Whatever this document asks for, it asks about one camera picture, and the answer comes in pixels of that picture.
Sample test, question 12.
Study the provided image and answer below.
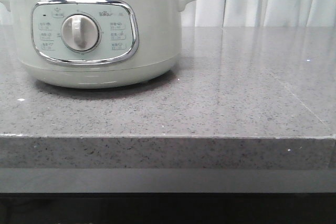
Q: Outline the pale green electric cooking pot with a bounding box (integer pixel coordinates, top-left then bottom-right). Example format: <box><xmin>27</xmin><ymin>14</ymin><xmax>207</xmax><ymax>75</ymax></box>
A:
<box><xmin>1</xmin><ymin>0</ymin><xmax>196</xmax><ymax>89</ymax></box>

